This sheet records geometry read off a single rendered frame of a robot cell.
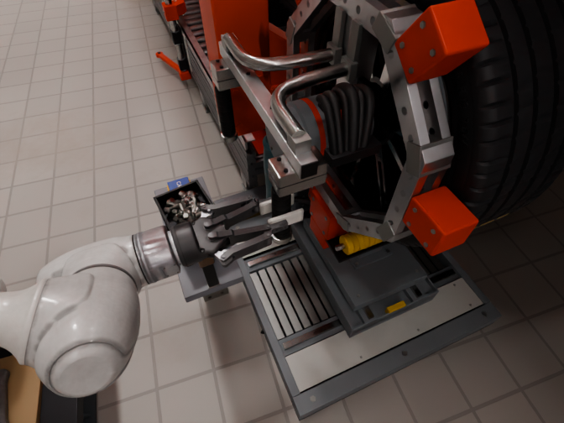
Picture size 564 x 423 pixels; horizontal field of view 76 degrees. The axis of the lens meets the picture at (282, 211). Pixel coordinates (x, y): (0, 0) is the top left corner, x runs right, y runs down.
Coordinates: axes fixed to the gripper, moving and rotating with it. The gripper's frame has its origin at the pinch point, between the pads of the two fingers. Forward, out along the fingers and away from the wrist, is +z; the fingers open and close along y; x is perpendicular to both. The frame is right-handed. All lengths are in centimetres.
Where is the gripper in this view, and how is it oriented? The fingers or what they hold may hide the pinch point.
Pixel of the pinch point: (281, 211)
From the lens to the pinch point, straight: 67.9
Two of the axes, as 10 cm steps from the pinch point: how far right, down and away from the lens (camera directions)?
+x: 0.0, -6.2, -7.8
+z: 9.2, -3.1, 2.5
